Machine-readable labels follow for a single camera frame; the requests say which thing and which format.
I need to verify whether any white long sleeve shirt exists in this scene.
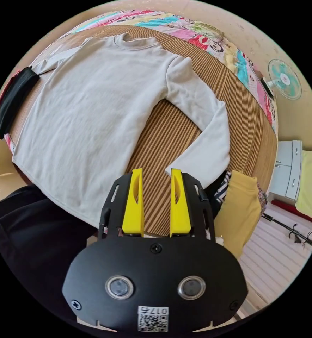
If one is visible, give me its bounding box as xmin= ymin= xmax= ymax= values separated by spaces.
xmin=12 ymin=33 xmax=231 ymax=225

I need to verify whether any white cupboard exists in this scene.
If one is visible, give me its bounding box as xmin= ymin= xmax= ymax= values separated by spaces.
xmin=268 ymin=140 xmax=303 ymax=204

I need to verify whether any black and red pile of clothes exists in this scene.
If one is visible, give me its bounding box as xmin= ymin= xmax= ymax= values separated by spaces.
xmin=0 ymin=67 xmax=41 ymax=140

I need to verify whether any person's body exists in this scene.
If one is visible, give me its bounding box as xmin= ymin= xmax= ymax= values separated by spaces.
xmin=0 ymin=184 xmax=106 ymax=327

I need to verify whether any pile of clothes with yellow garment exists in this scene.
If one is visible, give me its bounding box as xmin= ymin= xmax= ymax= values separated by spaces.
xmin=205 ymin=170 xmax=268 ymax=261

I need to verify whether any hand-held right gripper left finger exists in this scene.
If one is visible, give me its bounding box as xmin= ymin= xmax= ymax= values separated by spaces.
xmin=122 ymin=168 xmax=145 ymax=236

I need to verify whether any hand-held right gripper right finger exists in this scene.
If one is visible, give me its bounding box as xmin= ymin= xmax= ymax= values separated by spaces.
xmin=170 ymin=168 xmax=191 ymax=237

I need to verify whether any white and teal fan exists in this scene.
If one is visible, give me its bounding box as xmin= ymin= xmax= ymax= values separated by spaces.
xmin=260 ymin=58 xmax=302 ymax=101

